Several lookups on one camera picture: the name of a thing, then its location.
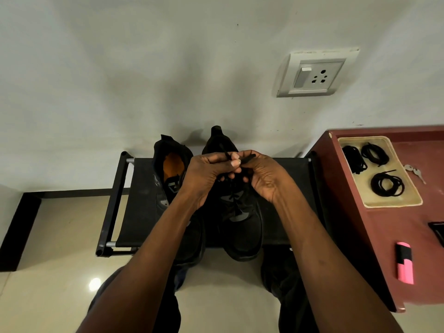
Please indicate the person's right hand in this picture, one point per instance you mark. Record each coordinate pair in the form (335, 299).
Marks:
(269, 180)

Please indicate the person's left hand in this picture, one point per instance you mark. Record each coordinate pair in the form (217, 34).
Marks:
(201, 173)

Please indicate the person's right fingers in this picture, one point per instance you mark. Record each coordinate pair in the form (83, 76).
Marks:
(258, 166)

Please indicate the person's left fingers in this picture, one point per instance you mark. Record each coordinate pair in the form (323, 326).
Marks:
(223, 162)

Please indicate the person's right forearm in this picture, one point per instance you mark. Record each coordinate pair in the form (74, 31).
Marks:
(322, 267)

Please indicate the person's left forearm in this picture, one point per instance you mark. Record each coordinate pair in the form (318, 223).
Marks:
(152, 267)

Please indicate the black sneaker with orange insole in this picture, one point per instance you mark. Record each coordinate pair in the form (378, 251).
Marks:
(173, 166)

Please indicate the black laced sneaker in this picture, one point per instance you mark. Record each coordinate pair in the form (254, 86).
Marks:
(242, 232)

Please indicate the black fabric shoe rack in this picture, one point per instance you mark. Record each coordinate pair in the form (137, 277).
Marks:
(138, 204)

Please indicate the coiled black shoelace bundle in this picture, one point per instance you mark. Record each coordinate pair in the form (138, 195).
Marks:
(380, 185)
(376, 155)
(353, 159)

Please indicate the person's right leg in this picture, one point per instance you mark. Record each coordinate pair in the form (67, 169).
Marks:
(284, 284)

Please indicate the red-brown wooden cabinet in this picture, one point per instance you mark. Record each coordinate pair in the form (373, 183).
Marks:
(381, 232)

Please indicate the beige tray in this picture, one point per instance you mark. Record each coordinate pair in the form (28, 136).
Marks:
(399, 201)

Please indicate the silver keys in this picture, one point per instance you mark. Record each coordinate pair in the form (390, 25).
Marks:
(414, 170)

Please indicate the pink and black highlighter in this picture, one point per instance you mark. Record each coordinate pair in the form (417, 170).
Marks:
(405, 267)

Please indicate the flat black object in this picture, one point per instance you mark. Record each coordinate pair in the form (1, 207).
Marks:
(437, 232)

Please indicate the white wall socket plate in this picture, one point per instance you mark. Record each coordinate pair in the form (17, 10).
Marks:
(317, 74)

